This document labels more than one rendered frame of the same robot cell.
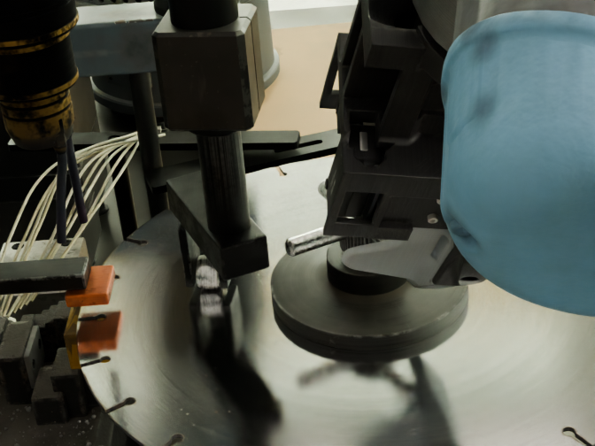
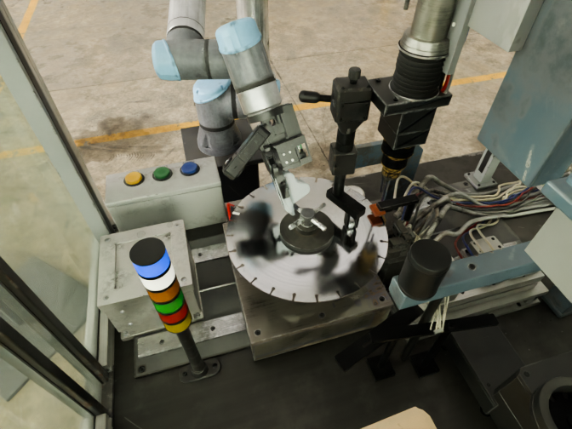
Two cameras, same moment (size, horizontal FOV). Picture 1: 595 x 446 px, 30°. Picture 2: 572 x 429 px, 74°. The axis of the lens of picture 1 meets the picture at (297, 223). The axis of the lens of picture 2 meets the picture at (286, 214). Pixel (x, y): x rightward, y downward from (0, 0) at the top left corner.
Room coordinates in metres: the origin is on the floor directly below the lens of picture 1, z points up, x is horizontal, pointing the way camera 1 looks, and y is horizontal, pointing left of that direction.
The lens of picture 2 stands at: (0.99, -0.23, 1.55)
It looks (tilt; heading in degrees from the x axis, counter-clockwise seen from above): 47 degrees down; 162
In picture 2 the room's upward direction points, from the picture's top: straight up
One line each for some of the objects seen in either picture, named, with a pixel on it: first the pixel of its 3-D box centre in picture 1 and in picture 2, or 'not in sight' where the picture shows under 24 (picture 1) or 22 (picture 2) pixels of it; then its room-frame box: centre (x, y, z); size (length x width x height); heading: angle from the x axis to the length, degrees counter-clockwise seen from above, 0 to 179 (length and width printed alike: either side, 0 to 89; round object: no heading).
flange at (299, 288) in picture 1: (368, 271); (306, 226); (0.52, -0.04, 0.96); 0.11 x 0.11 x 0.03
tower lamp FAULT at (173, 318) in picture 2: not in sight; (172, 306); (0.65, -0.31, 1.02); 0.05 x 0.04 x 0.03; 179
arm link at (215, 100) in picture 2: not in sight; (215, 99); (-0.10, -0.12, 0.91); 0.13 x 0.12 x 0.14; 76
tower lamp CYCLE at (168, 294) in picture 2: not in sight; (162, 284); (0.65, -0.31, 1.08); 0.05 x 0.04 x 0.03; 179
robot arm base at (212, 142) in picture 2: not in sight; (218, 130); (-0.10, -0.12, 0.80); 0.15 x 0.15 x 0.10
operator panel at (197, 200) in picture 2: not in sight; (169, 199); (0.20, -0.31, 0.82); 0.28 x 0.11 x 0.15; 89
